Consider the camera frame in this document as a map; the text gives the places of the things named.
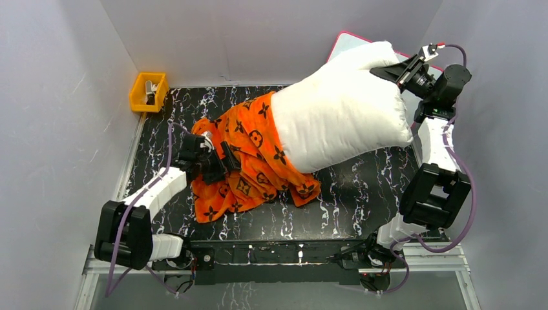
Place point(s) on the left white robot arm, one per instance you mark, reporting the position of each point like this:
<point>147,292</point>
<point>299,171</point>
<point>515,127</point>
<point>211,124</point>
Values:
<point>125,236</point>

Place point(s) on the orange patterned pillowcase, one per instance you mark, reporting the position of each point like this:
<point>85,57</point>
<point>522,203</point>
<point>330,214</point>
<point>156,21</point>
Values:
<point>250,132</point>

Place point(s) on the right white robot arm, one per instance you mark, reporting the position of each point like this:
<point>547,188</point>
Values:
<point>439,188</point>

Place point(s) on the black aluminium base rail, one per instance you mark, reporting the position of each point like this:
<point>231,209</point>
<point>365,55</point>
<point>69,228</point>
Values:
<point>287,275</point>

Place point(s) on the yellow plastic bin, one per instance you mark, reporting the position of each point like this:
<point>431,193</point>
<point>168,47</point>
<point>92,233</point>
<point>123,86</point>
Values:
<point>137,95</point>

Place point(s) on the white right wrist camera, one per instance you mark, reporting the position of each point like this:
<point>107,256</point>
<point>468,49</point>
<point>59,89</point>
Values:
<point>428,52</point>

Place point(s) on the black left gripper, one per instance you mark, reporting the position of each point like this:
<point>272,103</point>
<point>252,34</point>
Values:
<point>221,161</point>

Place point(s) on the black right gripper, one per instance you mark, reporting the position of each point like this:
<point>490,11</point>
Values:
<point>399,73</point>

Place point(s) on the pink framed whiteboard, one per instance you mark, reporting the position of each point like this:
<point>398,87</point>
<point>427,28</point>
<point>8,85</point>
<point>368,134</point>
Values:
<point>347,40</point>

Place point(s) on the white clips in bin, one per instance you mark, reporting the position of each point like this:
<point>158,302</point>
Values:
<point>150,92</point>

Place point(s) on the white pillow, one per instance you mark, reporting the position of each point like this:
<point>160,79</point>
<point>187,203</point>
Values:
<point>341,111</point>

